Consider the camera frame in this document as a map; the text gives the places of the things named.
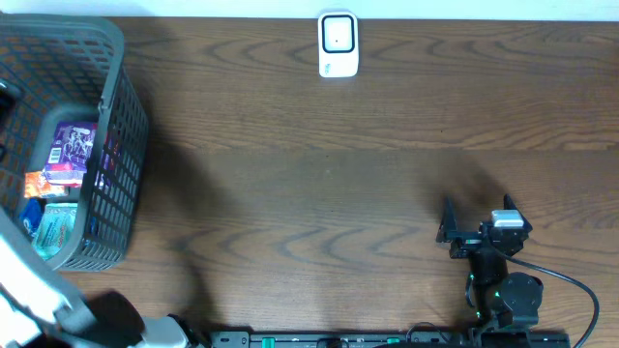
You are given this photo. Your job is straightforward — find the purple snack package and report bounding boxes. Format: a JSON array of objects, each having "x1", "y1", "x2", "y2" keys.
[{"x1": 43, "y1": 121, "x2": 98, "y2": 188}]

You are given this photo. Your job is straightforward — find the mint green wipes pack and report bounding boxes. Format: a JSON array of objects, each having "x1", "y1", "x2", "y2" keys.
[{"x1": 32, "y1": 203, "x2": 77, "y2": 260}]

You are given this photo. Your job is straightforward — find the orange snack packet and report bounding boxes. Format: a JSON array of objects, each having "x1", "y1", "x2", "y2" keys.
[{"x1": 23, "y1": 171, "x2": 69, "y2": 198}]

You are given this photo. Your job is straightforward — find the blue Oreo cookie pack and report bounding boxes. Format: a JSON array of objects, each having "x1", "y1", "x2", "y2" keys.
[{"x1": 18, "y1": 198, "x2": 44, "y2": 239}]

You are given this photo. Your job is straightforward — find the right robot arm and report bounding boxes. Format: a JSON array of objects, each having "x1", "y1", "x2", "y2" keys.
[{"x1": 436, "y1": 195, "x2": 544, "y2": 347}]

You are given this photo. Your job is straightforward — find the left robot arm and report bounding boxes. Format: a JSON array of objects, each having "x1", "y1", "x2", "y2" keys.
[{"x1": 1, "y1": 213, "x2": 212, "y2": 348}]

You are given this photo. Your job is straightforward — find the grey plastic mesh basket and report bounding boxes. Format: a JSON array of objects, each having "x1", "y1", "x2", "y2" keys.
[{"x1": 1, "y1": 14, "x2": 149, "y2": 272}]

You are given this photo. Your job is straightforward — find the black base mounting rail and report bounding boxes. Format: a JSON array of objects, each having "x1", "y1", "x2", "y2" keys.
[{"x1": 208, "y1": 331, "x2": 571, "y2": 348}]

